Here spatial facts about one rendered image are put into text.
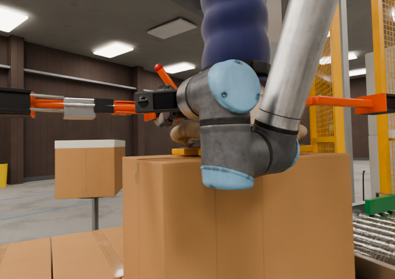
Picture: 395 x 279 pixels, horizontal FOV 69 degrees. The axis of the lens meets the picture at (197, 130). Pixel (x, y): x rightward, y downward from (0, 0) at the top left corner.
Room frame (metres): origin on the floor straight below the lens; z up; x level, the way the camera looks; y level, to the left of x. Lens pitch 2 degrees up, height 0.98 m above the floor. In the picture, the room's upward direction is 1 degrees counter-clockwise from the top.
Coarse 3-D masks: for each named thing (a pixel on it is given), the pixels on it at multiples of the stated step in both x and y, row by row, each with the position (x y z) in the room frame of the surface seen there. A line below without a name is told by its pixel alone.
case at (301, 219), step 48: (144, 192) 0.72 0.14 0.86; (192, 192) 0.63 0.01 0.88; (240, 192) 0.69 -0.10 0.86; (288, 192) 0.75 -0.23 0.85; (336, 192) 0.83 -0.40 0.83; (144, 240) 0.72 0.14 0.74; (192, 240) 0.63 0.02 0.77; (240, 240) 0.68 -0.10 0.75; (288, 240) 0.75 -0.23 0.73; (336, 240) 0.83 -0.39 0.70
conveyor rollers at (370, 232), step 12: (360, 216) 1.63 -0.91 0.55; (372, 216) 1.65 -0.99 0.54; (384, 216) 1.67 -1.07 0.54; (360, 228) 1.43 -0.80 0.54; (372, 228) 1.46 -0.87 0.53; (384, 228) 1.42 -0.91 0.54; (360, 240) 1.25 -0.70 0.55; (372, 240) 1.29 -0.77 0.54; (384, 240) 1.25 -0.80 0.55; (360, 252) 1.15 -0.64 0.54; (372, 252) 1.12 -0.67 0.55; (384, 252) 1.15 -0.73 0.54
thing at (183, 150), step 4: (180, 148) 0.94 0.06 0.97; (184, 148) 0.92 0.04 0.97; (188, 148) 0.89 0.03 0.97; (192, 148) 0.89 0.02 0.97; (196, 148) 0.89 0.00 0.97; (172, 152) 0.94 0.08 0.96; (176, 152) 0.91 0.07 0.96; (180, 152) 0.88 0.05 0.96; (184, 152) 0.86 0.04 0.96; (188, 152) 0.87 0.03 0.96; (192, 152) 0.87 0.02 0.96; (196, 152) 0.88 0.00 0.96
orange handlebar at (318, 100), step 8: (312, 96) 0.69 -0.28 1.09; (320, 96) 0.68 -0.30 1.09; (328, 96) 0.70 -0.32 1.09; (40, 104) 0.62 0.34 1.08; (48, 104) 0.63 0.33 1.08; (56, 104) 0.64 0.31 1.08; (120, 104) 0.70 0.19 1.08; (128, 104) 0.71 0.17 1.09; (312, 104) 0.69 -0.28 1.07; (320, 104) 0.69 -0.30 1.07; (328, 104) 0.70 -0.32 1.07; (336, 104) 0.71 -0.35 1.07; (344, 104) 0.72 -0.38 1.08; (352, 104) 0.74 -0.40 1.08; (360, 104) 0.75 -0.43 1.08; (368, 104) 0.77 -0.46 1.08; (120, 112) 0.70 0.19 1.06; (128, 112) 0.71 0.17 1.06
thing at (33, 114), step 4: (32, 92) 0.62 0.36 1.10; (32, 100) 0.61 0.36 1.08; (32, 104) 0.61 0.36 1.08; (32, 112) 0.61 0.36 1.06; (0, 116) 0.63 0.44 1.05; (4, 116) 0.63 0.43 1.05; (8, 116) 0.63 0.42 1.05; (12, 116) 0.64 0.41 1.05; (16, 116) 0.64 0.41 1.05; (20, 116) 0.64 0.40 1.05; (24, 116) 0.64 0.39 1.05; (28, 116) 0.65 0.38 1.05; (32, 116) 0.65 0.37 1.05
